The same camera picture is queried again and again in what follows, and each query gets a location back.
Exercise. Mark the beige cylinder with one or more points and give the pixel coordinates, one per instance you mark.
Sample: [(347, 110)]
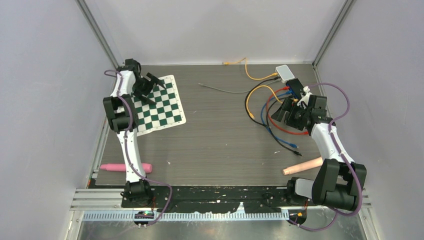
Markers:
[(307, 165)]

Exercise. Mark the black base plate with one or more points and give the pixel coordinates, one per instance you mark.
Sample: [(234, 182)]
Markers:
[(212, 199)]

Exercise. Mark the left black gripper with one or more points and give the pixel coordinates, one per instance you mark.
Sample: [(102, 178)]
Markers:
[(141, 95)]

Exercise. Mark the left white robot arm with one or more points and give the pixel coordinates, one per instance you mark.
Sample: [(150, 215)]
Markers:
[(123, 120)]

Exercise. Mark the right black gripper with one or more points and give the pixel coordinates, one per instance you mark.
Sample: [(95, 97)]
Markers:
[(291, 106)]

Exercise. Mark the pink cylinder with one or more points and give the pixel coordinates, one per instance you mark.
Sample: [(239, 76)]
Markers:
[(121, 167)]

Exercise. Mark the green white chessboard mat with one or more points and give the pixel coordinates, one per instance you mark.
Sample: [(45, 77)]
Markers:
[(167, 112)]

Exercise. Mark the black network switch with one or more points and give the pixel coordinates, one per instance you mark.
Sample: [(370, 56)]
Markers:
[(296, 87)]

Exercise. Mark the white router box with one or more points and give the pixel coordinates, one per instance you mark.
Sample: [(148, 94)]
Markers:
[(284, 72)]

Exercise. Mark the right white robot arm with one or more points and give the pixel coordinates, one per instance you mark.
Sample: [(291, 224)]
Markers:
[(340, 181)]

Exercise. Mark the slotted cable duct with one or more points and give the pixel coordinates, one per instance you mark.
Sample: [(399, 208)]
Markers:
[(146, 215)]

